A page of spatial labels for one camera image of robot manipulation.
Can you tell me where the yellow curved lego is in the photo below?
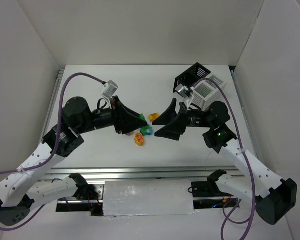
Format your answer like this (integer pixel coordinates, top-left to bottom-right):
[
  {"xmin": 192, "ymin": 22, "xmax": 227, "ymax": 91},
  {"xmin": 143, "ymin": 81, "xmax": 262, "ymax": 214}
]
[{"xmin": 148, "ymin": 113, "xmax": 160, "ymax": 122}]

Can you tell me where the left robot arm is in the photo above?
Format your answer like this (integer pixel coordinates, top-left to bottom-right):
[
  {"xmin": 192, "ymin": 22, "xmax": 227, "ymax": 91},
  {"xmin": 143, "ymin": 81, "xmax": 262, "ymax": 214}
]
[{"xmin": 0, "ymin": 96, "xmax": 148, "ymax": 230}]

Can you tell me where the teal frog flower lego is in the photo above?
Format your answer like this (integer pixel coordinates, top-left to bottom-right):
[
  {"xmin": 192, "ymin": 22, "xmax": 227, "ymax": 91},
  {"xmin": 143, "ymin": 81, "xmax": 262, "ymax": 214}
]
[{"xmin": 140, "ymin": 126, "xmax": 153, "ymax": 136}]

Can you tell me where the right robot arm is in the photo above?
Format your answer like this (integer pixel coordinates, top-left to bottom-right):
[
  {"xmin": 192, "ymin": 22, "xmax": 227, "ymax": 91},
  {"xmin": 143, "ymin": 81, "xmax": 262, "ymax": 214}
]
[{"xmin": 153, "ymin": 98, "xmax": 298, "ymax": 226}]

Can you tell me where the white foil cover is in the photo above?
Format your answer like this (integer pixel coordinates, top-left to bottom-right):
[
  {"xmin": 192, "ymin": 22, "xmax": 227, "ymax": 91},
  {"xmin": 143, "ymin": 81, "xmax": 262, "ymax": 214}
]
[{"xmin": 103, "ymin": 180, "xmax": 195, "ymax": 217}]

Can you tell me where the green lego brick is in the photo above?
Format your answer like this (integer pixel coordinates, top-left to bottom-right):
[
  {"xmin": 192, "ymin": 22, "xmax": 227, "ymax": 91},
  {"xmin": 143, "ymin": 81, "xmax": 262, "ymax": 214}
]
[{"xmin": 139, "ymin": 113, "xmax": 146, "ymax": 121}]

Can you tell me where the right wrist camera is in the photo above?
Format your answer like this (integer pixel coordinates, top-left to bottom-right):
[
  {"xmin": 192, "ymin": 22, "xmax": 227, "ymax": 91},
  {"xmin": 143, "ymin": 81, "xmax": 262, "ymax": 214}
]
[{"xmin": 175, "ymin": 84, "xmax": 192, "ymax": 99}]

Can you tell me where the white slatted container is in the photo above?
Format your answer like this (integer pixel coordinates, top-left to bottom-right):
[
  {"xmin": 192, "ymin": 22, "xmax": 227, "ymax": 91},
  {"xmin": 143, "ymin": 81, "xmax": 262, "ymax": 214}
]
[{"xmin": 189, "ymin": 73, "xmax": 227, "ymax": 111}]

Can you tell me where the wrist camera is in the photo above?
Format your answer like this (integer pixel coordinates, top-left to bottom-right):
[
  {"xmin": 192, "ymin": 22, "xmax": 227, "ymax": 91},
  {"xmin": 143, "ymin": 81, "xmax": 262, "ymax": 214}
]
[
  {"xmin": 101, "ymin": 80, "xmax": 119, "ymax": 99},
  {"xmin": 175, "ymin": 84, "xmax": 192, "ymax": 99}
]

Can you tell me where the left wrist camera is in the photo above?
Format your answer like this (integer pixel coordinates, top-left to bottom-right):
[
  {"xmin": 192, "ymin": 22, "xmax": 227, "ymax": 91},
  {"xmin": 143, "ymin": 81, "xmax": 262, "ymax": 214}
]
[{"xmin": 101, "ymin": 80, "xmax": 119, "ymax": 99}]

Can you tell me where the aluminium rail frame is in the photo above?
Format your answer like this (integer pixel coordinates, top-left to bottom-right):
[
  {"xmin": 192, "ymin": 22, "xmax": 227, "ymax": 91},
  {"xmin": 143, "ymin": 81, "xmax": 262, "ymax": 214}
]
[{"xmin": 44, "ymin": 65, "xmax": 240, "ymax": 180}]

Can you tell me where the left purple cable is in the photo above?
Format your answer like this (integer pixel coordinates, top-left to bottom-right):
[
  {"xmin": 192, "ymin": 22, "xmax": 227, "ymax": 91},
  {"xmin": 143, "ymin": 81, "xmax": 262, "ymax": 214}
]
[{"xmin": 0, "ymin": 72, "xmax": 106, "ymax": 230}]

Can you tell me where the yellow butterfly lego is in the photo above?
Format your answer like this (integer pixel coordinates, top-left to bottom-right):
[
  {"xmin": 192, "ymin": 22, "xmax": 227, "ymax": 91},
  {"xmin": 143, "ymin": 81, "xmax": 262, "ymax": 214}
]
[{"xmin": 134, "ymin": 132, "xmax": 145, "ymax": 146}]

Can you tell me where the black slatted container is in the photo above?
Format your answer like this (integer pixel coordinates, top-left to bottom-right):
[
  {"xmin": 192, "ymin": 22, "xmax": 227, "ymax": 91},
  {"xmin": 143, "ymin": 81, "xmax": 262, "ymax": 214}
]
[{"xmin": 173, "ymin": 62, "xmax": 212, "ymax": 93}]

